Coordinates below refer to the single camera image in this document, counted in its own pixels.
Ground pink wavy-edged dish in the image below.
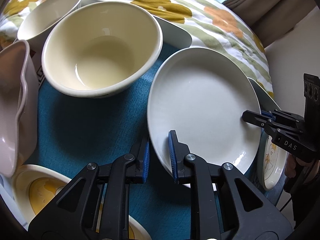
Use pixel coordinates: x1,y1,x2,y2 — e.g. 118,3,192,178
1,40,39,177

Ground black camera box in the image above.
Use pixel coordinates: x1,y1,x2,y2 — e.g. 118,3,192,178
303,73,319,147

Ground yellow duck plate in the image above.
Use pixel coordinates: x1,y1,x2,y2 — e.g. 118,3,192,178
12,157,151,239

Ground floral duvet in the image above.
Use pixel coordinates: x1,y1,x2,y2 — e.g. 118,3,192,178
1,0,273,95

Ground plain white plate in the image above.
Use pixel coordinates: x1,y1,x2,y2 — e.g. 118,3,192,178
147,47,260,173

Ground person's right hand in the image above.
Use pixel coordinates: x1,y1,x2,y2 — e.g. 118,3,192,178
285,153,305,178

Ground white ceramic bowl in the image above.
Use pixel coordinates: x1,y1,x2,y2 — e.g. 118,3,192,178
17,0,81,53

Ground brown curtain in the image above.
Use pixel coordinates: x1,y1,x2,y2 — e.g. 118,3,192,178
223,0,316,47

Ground cream ceramic bowl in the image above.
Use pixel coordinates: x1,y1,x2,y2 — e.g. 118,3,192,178
42,2,163,98

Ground white duck plate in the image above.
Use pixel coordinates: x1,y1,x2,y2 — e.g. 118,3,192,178
257,130,287,191

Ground blue patterned tablecloth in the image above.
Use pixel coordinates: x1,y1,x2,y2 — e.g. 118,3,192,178
29,44,190,239

